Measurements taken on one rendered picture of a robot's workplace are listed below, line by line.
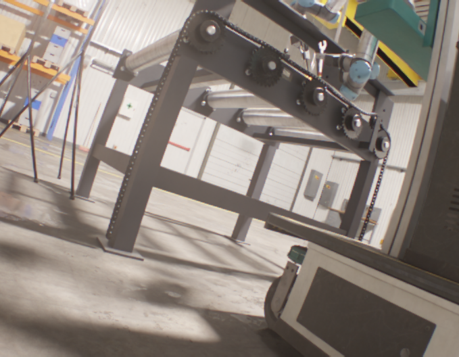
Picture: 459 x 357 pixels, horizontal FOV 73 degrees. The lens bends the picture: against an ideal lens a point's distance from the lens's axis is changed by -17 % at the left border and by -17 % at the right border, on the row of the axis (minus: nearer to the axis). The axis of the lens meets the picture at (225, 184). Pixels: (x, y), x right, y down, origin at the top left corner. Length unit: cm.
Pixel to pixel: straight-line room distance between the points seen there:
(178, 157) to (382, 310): 1067
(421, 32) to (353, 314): 81
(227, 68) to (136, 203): 61
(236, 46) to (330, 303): 105
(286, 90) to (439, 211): 103
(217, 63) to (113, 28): 946
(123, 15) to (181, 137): 416
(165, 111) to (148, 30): 983
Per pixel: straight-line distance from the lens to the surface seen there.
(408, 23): 110
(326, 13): 184
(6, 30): 912
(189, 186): 137
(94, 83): 1045
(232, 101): 212
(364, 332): 72
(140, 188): 129
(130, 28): 1094
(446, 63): 105
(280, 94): 159
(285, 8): 163
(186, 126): 1122
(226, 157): 1194
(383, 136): 209
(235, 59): 147
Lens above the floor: 35
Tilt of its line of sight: level
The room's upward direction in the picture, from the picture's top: 19 degrees clockwise
